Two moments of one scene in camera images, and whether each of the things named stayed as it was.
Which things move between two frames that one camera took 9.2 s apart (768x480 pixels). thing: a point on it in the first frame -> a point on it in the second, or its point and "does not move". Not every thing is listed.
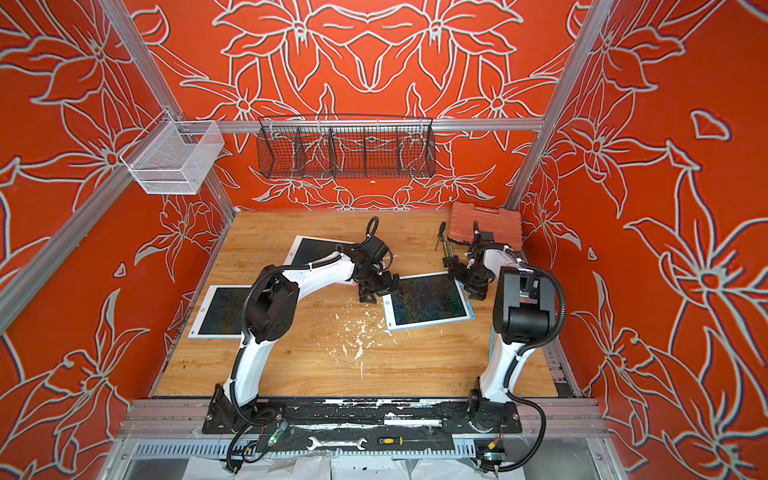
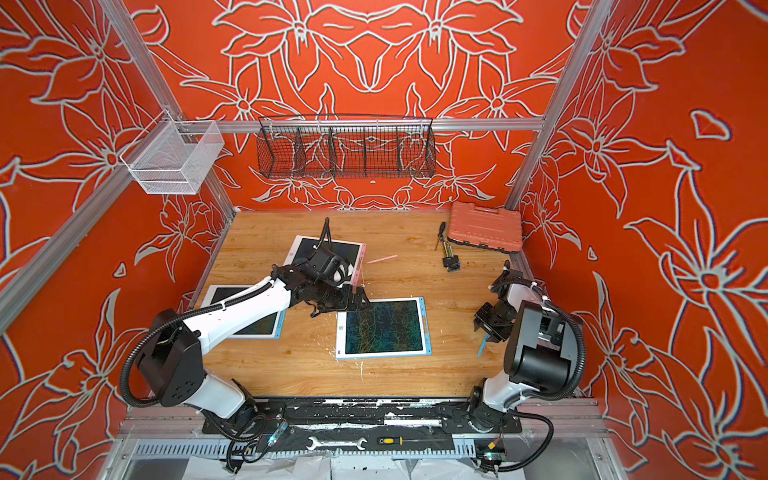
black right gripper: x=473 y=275 -> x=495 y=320
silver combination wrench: x=317 y=443 does not move
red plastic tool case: x=505 y=225 does not move
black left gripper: x=388 y=288 -> x=358 y=306
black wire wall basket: x=345 y=146 does not move
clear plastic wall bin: x=174 y=157 does not move
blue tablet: x=426 y=300 -> x=384 y=328
